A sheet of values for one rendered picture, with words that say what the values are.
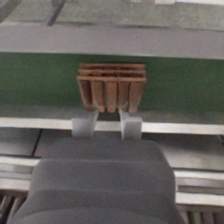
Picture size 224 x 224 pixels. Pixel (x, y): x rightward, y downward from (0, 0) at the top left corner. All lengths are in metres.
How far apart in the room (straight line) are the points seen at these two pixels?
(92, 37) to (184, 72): 0.17
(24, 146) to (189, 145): 0.44
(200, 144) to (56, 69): 0.41
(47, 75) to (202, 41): 0.27
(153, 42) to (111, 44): 0.07
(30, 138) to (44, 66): 0.24
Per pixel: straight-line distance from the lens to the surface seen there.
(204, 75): 0.33
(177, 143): 0.47
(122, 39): 0.28
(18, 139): 0.50
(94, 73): 0.26
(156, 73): 0.29
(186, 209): 0.33
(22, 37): 0.31
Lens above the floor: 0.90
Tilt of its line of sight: 34 degrees down
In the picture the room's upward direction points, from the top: 175 degrees counter-clockwise
